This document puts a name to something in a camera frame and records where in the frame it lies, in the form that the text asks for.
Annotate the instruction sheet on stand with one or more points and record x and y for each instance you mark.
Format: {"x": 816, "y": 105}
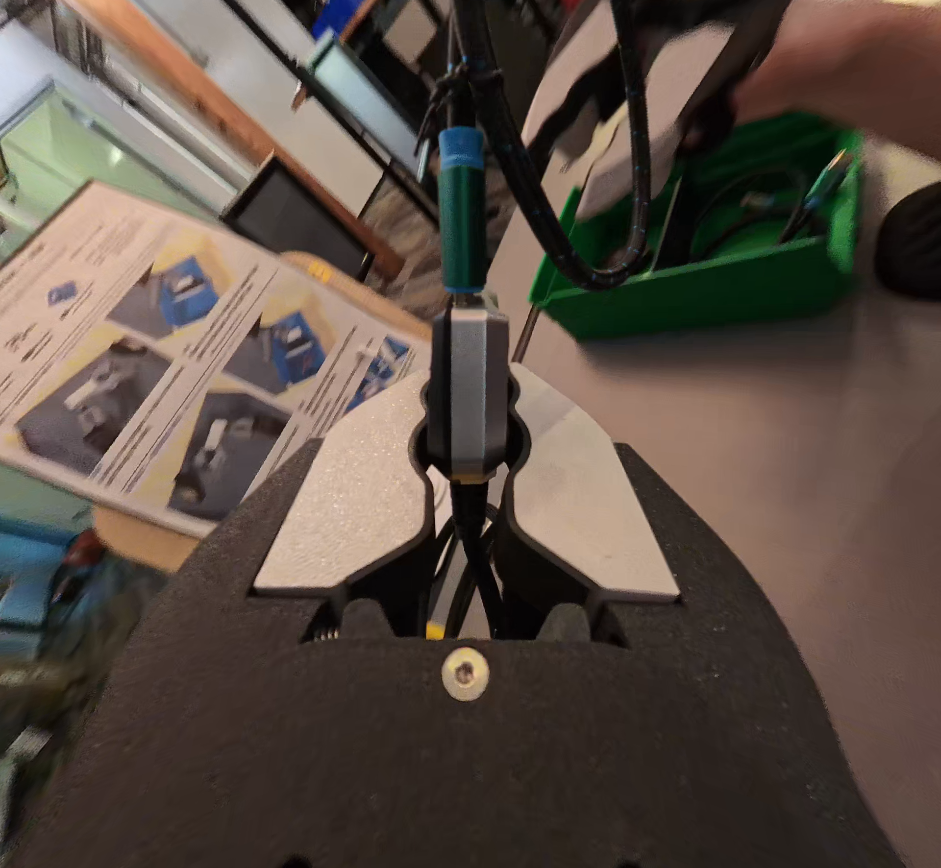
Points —
{"x": 140, "y": 545}

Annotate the person's right forearm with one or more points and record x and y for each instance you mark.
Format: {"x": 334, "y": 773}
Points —
{"x": 868, "y": 67}

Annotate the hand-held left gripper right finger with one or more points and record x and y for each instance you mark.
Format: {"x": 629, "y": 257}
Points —
{"x": 588, "y": 516}

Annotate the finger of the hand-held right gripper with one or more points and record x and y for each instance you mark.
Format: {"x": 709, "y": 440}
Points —
{"x": 647, "y": 104}

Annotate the green plastic bin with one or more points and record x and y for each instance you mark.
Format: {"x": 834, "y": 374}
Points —
{"x": 691, "y": 295}

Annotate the silver port hub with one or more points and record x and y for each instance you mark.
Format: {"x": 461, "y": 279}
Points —
{"x": 468, "y": 398}

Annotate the printed instruction sheet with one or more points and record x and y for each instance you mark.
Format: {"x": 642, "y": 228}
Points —
{"x": 162, "y": 354}

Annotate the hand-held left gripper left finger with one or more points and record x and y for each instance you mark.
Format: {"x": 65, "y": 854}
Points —
{"x": 346, "y": 516}

